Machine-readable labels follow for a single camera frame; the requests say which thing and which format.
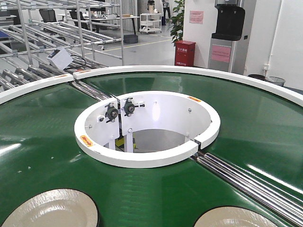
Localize white utility cart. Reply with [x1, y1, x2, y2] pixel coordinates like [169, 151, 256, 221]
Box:
[139, 13, 162, 34]

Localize green potted plant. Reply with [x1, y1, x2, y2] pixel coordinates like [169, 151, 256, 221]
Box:
[170, 0, 185, 43]

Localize white outer conveyor rim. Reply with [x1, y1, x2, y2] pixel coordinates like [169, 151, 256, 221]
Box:
[0, 65, 303, 106]

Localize steel conveyor rollers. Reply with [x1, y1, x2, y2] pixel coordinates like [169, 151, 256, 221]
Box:
[191, 151, 303, 227]

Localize white inner conveyor ring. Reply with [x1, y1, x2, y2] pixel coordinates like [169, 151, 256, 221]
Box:
[74, 90, 221, 169]

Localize metal pipe roller rack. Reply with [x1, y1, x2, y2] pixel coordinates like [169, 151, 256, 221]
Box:
[0, 0, 123, 91]

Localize green circular conveyor belt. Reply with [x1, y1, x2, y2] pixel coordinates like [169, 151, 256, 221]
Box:
[0, 72, 303, 227]

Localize white control box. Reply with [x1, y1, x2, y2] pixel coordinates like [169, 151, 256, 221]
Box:
[47, 47, 73, 70]

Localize wire mesh waste bin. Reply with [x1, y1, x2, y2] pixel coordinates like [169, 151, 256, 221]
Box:
[267, 77, 285, 87]

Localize black water dispenser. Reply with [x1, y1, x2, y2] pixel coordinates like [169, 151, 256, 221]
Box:
[208, 0, 245, 72]

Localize cream plate black rim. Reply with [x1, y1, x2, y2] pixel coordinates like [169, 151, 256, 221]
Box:
[194, 206, 276, 227]
[2, 188, 100, 227]

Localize pink wall notice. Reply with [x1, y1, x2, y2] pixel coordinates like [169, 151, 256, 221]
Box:
[189, 10, 204, 24]

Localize red fire extinguisher cabinet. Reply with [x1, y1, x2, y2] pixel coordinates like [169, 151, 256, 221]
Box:
[174, 40, 196, 67]

